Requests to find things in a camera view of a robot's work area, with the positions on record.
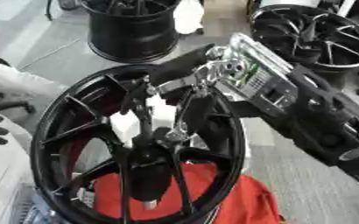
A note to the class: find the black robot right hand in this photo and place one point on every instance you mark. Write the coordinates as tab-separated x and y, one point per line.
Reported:
180	65

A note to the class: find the white pin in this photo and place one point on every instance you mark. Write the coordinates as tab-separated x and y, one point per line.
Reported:
150	204

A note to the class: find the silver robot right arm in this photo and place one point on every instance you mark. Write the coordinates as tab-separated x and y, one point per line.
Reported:
315	116

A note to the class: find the black wheel rim with deep barrel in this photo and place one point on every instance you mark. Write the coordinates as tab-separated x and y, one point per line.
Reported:
131	32

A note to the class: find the large black spoked wheel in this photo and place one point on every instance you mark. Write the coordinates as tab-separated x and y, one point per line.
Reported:
55	137

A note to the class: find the black wheel with silver-edged spokes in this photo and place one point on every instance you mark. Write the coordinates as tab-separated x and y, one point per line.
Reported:
310	35

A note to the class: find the white bag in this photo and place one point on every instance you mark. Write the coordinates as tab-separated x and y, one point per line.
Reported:
189	16

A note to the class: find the white box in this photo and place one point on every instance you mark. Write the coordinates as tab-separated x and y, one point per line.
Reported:
122	125

